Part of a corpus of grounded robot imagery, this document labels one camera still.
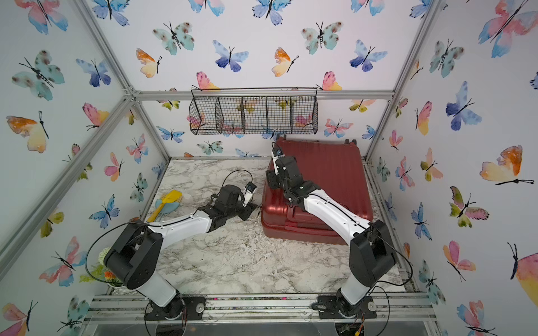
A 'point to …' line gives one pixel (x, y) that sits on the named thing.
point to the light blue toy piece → (169, 207)
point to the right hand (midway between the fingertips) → (276, 172)
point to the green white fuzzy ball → (101, 255)
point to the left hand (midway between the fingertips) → (254, 199)
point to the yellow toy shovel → (171, 197)
